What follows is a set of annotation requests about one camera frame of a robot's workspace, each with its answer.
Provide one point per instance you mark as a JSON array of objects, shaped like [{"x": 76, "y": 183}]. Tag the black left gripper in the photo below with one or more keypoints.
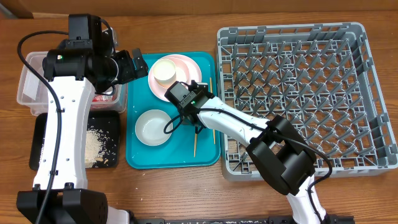
[{"x": 129, "y": 71}]

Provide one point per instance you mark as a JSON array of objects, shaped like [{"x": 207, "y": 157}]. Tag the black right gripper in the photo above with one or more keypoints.
[{"x": 188, "y": 122}]

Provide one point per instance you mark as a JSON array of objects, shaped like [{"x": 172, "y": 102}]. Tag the wooden chopstick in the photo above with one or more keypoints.
[
  {"x": 211, "y": 91},
  {"x": 195, "y": 145}
]

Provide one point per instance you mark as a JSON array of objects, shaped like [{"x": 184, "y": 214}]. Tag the grey bowl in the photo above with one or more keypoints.
[{"x": 150, "y": 126}]

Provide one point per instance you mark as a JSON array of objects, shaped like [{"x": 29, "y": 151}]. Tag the red snack wrapper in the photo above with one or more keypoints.
[{"x": 102, "y": 98}]

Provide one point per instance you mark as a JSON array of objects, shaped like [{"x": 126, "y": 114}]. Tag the rice grains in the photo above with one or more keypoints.
[{"x": 97, "y": 148}]

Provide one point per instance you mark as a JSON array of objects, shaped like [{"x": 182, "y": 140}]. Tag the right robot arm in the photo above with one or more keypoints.
[{"x": 280, "y": 154}]

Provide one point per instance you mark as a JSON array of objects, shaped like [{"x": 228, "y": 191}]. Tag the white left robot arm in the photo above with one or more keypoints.
[{"x": 85, "y": 64}]

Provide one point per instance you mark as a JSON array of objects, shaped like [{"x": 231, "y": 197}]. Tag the clear plastic waste bin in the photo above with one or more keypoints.
[{"x": 34, "y": 94}]

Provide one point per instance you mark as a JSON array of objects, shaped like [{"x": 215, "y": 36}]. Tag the grey dishwasher rack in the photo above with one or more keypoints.
[{"x": 322, "y": 78}]

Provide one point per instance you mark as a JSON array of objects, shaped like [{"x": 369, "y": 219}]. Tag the cream cup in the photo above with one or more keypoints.
[{"x": 164, "y": 71}]

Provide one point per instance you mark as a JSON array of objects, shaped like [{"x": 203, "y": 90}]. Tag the pink plate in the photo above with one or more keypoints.
[{"x": 194, "y": 74}]

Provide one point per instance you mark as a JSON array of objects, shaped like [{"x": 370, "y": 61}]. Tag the pink bowl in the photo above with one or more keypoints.
[{"x": 182, "y": 73}]

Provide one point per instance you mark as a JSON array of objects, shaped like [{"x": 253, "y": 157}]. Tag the teal serving tray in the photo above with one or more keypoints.
[{"x": 177, "y": 151}]

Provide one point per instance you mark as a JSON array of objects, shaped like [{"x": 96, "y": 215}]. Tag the black plastic tray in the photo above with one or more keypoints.
[{"x": 108, "y": 121}]

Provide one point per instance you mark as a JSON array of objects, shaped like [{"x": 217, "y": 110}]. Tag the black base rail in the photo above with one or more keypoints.
[{"x": 331, "y": 219}]

